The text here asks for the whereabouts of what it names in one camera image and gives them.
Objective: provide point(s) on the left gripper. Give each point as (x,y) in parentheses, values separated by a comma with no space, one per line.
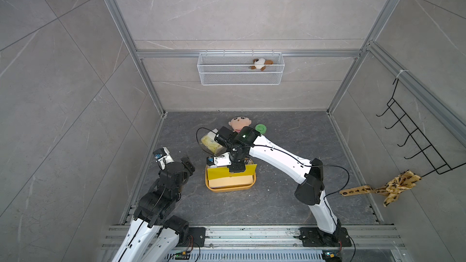
(186,167)

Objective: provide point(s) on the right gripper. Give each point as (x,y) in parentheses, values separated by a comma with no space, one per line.
(238,168)

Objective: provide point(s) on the yellow envelope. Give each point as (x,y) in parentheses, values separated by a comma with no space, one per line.
(223,172)

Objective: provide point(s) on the yellow plastic storage tray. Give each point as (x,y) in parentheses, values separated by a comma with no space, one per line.
(231,189)

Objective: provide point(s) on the beige envelope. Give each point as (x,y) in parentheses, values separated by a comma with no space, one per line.
(227,182)

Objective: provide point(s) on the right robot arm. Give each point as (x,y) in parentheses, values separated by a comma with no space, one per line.
(309,176)

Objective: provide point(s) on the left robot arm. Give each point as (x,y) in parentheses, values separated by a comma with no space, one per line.
(154,232)

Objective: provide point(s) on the pink plush doll orange pants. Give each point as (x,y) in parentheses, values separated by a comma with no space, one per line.
(239,122)

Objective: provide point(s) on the small brown white plush dog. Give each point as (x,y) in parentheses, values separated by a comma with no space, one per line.
(261,64)

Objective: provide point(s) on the yellow patterned cloth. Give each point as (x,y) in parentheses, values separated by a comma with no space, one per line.
(391,190)

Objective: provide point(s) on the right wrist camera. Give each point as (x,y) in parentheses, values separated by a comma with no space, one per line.
(216,161)

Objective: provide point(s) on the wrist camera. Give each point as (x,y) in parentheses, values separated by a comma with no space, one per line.
(216,161)
(162,157)

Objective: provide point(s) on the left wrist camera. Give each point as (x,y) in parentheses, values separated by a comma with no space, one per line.
(162,157)

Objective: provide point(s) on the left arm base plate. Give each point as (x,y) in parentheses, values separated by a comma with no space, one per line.
(193,236)

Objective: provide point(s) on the aluminium mounting rail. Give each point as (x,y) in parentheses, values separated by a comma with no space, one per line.
(272,244)

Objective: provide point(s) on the white wire mesh basket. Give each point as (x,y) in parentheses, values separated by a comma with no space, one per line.
(228,69)

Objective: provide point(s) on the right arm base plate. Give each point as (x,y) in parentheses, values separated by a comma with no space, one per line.
(314,237)

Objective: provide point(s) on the black wall hook rack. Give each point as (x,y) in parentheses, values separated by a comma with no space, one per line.
(435,161)

